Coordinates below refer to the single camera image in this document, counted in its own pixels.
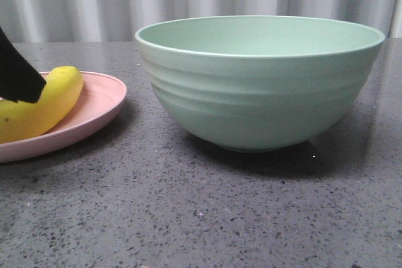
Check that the pink plate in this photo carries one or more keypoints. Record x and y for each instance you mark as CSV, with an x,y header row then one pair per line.
x,y
100,101

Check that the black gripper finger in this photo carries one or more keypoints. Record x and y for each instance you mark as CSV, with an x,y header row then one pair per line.
x,y
19,80

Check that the green ribbed bowl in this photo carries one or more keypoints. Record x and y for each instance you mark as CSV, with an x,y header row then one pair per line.
x,y
257,83

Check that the yellow banana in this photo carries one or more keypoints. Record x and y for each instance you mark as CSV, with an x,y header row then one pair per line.
x,y
24,120

